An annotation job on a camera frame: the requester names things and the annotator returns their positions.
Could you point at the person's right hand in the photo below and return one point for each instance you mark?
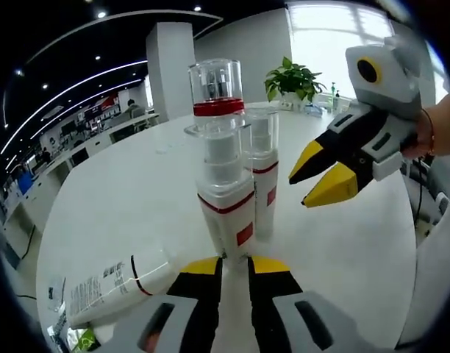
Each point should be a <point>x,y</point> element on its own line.
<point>423,136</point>

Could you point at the white square pillar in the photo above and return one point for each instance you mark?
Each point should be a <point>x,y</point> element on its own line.
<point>170,73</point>

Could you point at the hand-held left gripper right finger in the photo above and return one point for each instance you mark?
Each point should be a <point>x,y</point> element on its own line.
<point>273,294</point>

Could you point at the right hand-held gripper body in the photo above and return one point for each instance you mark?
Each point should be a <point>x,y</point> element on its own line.
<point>394,84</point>

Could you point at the small white spray bottle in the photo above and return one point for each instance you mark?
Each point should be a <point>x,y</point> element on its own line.
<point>225,220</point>

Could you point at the potted green plant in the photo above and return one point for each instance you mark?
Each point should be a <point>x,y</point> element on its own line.
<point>293,81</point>

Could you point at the blue tissue pack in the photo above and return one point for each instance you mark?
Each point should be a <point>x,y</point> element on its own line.
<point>314,109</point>

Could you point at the dark blue green skincare sachet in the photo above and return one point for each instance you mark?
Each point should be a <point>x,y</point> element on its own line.
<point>83,338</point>

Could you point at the blue plastic bin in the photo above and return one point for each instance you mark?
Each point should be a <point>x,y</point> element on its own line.
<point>26,183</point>

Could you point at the green pump dispenser bottle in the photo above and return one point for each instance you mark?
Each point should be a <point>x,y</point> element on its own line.
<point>335,97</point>

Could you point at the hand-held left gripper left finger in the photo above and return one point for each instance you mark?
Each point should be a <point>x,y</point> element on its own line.
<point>199,294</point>

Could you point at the white office desk row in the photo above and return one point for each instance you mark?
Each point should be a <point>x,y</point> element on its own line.
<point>100,141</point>

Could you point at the large white skincare tube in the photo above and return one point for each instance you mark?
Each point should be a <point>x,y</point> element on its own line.
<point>111,287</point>

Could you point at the silver barcode tube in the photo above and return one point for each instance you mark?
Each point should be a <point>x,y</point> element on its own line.
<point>265,206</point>

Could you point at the tall white bottle red band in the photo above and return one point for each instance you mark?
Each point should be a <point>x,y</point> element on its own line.
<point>217,108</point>

